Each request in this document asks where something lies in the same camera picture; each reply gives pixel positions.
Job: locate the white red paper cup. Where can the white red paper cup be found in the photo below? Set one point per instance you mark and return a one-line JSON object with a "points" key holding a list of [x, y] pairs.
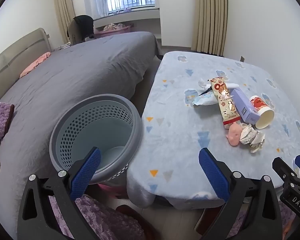
{"points": [[263, 115]]}

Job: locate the pink pillow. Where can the pink pillow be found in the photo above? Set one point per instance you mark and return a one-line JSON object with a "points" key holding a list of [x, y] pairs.
{"points": [[36, 63]]}

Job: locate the wall socket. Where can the wall socket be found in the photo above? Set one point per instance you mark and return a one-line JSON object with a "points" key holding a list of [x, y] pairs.
{"points": [[242, 59]]}

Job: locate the purple cardboard box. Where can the purple cardboard box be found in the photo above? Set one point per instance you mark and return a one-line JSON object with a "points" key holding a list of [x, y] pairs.
{"points": [[243, 105]]}

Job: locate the white cloth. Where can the white cloth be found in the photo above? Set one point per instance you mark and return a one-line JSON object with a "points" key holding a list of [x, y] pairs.
{"points": [[203, 83]]}

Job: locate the chair with black garment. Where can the chair with black garment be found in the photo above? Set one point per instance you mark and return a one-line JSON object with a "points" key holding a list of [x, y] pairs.
{"points": [[81, 28]]}

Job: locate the beige curtain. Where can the beige curtain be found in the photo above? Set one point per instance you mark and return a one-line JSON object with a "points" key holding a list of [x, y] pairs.
{"points": [[210, 17], [63, 10]]}

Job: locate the pink plastic basin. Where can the pink plastic basin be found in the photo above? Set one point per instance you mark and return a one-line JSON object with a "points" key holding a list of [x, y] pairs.
{"points": [[112, 33]]}

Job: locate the person's purple fleece left leg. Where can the person's purple fleece left leg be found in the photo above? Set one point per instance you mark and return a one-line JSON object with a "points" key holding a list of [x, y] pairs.
{"points": [[102, 220]]}

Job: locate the grey perforated wastebasket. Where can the grey perforated wastebasket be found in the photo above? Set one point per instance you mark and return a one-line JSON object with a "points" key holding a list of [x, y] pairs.
{"points": [[100, 130]]}

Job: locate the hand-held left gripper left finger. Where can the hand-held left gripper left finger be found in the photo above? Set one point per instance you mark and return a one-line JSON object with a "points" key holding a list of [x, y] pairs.
{"points": [[86, 173]]}

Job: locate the pink rubber toy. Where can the pink rubber toy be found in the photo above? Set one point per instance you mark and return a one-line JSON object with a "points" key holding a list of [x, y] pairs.
{"points": [[233, 135]]}

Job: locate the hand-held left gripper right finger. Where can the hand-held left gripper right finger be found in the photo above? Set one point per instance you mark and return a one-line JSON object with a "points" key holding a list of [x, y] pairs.
{"points": [[213, 175]]}

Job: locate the long beige red snack wrapper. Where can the long beige red snack wrapper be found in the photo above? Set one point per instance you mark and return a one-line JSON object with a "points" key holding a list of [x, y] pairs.
{"points": [[226, 105]]}

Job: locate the pile of clothes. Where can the pile of clothes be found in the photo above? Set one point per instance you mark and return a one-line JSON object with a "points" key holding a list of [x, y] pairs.
{"points": [[113, 26]]}

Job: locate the bed with grey sheet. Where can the bed with grey sheet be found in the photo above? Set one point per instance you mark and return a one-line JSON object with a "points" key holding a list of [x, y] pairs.
{"points": [[77, 75]]}

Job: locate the blue white wipes packet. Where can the blue white wipes packet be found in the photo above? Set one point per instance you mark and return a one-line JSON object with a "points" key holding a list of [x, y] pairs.
{"points": [[205, 99]]}

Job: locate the light blue printed blanket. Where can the light blue printed blanket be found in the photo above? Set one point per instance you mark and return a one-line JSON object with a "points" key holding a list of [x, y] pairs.
{"points": [[185, 125]]}

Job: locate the beige padded headboard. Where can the beige padded headboard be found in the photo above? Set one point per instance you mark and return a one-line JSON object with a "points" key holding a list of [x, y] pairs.
{"points": [[17, 52]]}

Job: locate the silver foil wrapper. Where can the silver foil wrapper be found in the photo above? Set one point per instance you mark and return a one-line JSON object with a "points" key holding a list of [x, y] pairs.
{"points": [[253, 137]]}

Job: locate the pink plastic object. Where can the pink plastic object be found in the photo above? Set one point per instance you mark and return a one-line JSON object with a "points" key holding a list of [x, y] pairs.
{"points": [[112, 189]]}

